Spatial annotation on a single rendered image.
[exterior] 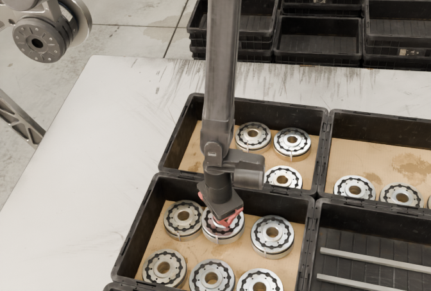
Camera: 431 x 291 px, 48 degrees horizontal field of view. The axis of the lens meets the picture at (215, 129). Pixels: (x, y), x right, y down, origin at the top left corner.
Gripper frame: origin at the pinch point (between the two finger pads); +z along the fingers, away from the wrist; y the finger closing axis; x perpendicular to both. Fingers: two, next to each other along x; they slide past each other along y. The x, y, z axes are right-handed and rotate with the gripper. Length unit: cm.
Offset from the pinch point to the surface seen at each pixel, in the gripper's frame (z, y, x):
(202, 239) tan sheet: 7.3, 1.2, 5.4
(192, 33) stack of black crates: 34, 113, -49
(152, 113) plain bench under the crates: 21, 62, -7
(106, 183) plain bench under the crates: 21, 42, 18
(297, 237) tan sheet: 6.9, -11.0, -14.3
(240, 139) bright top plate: 4.5, 21.7, -18.6
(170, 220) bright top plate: 4.3, 8.4, 10.1
